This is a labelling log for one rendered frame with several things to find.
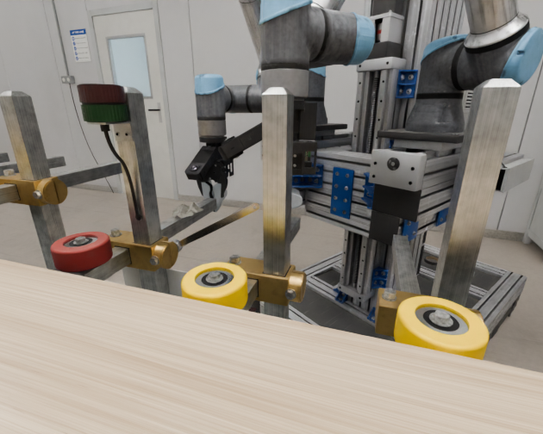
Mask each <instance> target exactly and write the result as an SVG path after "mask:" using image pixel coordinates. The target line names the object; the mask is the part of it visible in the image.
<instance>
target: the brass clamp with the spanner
mask: <svg viewBox="0 0 543 434"><path fill-rule="evenodd" d="M120 233H122V235H121V236H119V237H114V238H112V237H110V236H109V238H110V243H111V247H112V248H114V247H121V248H127V249H128V251H129V256H130V261H131V264H129V265H127V266H126V267H131V268H136V269H140V270H149V271H153V272H154V271H156V270H158V269H159V268H163V269H170V268H171V267H172V266H173V265H174V264H175V263H176V261H177V258H178V248H177V245H176V244H175V243H174V242H169V241H168V237H164V236H162V238H161V239H159V240H157V241H156V242H154V243H152V244H151V245H145V244H139V243H135V242H134V236H133V232H129V231H123V230H120Z"/></svg>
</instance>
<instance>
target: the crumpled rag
mask: <svg viewBox="0 0 543 434"><path fill-rule="evenodd" d="M202 210H203V209H201V208H200V207H198V206H197V205H196V203H195V202H192V203H191V204H190V205H189V206H187V205H184V204H179V205H178V207H177V208H175V209H174V210H173V211H172V212H173V214H172V215H173V216H175V217H177V216H178V217H179V218H181V219H182V218H184V217H189V216H192V215H194V214H195V213H196V212H202ZM175 217H174V218H175Z"/></svg>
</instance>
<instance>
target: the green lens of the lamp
mask: <svg viewBox="0 0 543 434"><path fill-rule="evenodd" d="M80 106H81V110H82V115H83V119H84V121H129V118H128V107H127V105H80Z"/></svg>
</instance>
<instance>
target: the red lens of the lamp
mask: <svg viewBox="0 0 543 434"><path fill-rule="evenodd" d="M77 89H78V97H79V101H80V102H127V101H126V96H125V90H124V86H116V85H95V84H84V85H77Z"/></svg>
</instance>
